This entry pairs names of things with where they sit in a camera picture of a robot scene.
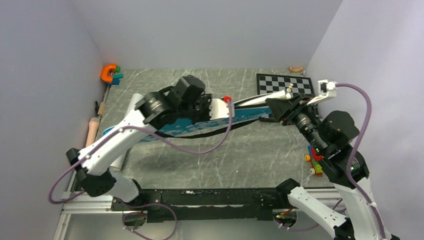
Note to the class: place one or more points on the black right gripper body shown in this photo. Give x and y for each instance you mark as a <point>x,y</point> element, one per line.
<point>305,118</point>

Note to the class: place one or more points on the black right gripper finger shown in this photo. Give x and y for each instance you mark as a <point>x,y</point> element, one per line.
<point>300,100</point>
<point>279,108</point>

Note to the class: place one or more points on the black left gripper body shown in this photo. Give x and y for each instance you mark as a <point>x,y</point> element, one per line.
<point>200,111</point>

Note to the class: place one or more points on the blue racket bag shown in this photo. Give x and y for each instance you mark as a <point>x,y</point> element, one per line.
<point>186,129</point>

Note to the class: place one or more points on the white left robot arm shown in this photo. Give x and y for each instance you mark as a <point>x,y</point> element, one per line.
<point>185,100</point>

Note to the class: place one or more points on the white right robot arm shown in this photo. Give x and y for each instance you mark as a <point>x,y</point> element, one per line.
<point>344,167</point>

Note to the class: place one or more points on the cream chess pawn upper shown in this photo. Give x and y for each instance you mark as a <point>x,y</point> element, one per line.
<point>289,89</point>

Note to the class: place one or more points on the black white chessboard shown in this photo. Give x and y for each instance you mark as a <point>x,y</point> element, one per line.
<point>272,83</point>

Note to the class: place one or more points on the wooden arch block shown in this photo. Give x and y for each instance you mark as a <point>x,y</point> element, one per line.
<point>298,69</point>

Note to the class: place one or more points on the colourful brick toy car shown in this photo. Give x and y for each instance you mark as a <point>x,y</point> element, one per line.
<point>313,158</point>

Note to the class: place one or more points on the green blue toy blocks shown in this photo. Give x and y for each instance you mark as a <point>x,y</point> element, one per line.
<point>116,76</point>

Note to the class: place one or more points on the orange C-shaped toy block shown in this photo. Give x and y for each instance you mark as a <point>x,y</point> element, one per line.
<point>107,72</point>

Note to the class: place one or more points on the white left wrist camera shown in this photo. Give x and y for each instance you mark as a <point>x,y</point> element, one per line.
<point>219,109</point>

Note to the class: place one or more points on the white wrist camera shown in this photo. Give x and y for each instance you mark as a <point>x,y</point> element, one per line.
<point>327,90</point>
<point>219,109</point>

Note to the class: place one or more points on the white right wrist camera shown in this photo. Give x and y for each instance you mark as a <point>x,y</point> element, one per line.
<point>327,90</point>

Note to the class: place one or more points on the black base frame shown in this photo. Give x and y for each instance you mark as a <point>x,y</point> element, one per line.
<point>261,204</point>

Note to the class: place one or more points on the beige handle tool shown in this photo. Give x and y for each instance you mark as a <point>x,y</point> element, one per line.
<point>93,126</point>

